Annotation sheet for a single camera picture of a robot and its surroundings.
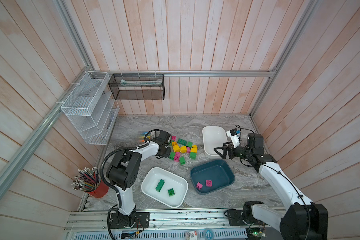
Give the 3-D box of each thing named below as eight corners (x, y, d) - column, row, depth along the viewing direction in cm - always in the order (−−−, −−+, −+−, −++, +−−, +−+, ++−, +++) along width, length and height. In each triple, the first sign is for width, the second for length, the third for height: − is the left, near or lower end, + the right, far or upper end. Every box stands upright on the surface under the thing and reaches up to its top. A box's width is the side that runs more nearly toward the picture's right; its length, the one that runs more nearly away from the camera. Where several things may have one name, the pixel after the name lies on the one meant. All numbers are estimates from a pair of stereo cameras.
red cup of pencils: (86, 199, 82) (67, 188, 67) (93, 180, 89) (77, 166, 74) (106, 199, 82) (90, 188, 67) (111, 180, 89) (98, 166, 74)
